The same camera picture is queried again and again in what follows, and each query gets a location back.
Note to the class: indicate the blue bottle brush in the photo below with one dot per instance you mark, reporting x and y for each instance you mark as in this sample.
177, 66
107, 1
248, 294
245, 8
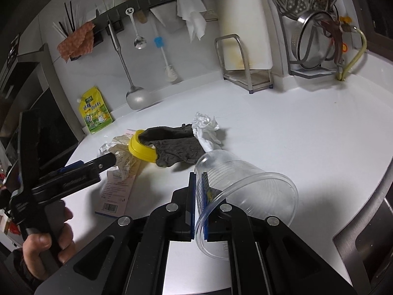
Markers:
167, 64

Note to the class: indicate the person's left hand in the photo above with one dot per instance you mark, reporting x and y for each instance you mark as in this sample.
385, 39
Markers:
40, 245

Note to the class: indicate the small metal spoon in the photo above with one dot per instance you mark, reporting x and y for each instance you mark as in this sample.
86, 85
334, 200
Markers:
139, 43

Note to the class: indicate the gas valve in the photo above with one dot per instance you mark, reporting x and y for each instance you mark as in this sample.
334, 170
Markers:
344, 47

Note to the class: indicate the bundle of chopsticks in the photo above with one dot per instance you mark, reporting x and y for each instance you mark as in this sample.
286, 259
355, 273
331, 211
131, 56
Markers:
71, 21

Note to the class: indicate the grey lid rack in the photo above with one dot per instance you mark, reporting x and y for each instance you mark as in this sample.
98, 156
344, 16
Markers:
307, 73

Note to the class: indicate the orange dishcloth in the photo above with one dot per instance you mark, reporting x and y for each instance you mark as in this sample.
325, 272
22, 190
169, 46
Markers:
78, 41

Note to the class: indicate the black kitchen sink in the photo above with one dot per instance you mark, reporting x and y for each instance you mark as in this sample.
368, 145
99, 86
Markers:
368, 245

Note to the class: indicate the white cutting board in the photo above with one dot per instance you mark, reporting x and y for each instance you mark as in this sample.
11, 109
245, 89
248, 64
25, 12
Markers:
239, 12

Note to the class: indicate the glass pot lid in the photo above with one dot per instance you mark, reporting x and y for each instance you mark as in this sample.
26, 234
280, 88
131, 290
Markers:
313, 43

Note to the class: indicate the yellow plastic lid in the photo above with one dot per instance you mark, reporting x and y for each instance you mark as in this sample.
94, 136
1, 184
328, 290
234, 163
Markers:
135, 152

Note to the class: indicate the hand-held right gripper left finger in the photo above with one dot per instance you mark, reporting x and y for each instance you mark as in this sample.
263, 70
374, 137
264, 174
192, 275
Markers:
192, 202

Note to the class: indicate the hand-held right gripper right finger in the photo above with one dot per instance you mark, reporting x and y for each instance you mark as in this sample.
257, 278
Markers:
206, 232

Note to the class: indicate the dark window frame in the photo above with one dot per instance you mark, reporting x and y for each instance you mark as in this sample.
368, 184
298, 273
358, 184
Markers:
374, 6

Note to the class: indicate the person's left forearm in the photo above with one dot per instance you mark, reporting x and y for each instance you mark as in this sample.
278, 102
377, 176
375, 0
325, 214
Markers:
20, 267

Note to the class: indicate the pink barcode paper package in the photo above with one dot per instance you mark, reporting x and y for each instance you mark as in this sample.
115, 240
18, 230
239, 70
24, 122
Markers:
115, 190

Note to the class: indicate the metal ladle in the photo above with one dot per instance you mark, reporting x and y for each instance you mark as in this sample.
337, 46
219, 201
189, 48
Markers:
138, 98

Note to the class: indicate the yellow seasoning pouch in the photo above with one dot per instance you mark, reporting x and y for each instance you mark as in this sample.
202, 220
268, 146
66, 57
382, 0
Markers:
95, 113

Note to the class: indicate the dark grey sock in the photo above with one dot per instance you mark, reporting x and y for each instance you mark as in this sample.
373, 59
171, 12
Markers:
175, 153

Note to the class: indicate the metal cutting board rack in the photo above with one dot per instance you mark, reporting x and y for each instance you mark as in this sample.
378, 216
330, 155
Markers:
245, 80

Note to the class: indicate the white hanging cloth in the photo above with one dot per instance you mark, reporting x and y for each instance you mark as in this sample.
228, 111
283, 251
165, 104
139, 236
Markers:
190, 9

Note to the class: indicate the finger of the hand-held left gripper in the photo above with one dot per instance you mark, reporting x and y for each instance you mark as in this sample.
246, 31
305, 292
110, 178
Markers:
103, 161
72, 166

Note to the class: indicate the black integrated stove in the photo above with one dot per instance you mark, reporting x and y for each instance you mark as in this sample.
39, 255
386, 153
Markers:
46, 104

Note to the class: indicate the small wall display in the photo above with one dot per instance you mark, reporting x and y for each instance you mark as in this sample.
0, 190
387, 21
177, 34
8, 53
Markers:
13, 47

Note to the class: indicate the beige crumpled wrapper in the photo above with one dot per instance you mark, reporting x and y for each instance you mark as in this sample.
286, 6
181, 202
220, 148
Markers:
126, 163

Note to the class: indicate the clear plastic cup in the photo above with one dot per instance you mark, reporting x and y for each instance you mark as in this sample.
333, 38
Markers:
245, 184

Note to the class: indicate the white crumpled tissue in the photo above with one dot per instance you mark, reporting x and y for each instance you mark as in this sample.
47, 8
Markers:
205, 129

